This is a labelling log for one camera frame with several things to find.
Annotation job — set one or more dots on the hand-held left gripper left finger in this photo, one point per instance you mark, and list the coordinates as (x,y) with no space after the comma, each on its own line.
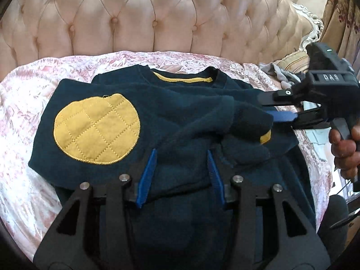
(146,180)

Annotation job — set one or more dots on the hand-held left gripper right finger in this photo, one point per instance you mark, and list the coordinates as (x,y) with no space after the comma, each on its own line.
(215,180)

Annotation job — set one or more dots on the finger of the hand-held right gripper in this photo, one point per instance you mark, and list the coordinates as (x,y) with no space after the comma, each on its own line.
(278,98)
(284,117)

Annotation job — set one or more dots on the dark blue sweatshirt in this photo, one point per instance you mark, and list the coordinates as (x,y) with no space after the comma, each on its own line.
(182,118)

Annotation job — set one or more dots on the person's right hand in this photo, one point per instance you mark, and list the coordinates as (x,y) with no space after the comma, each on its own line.
(346,152)

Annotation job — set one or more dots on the grey garment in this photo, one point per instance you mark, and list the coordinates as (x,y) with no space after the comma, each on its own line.
(281,74)

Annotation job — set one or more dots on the striped cushion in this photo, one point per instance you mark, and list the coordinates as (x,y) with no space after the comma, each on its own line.
(292,59)

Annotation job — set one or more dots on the gold patterned curtain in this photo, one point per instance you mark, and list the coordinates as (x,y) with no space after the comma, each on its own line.
(343,19)

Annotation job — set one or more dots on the person's dark pants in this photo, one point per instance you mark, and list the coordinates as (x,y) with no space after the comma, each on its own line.
(333,225)

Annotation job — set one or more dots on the pink floral blanket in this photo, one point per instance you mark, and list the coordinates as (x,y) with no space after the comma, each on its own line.
(28,104)

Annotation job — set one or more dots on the tufted beige leather sofa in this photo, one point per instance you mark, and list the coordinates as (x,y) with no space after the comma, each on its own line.
(140,19)

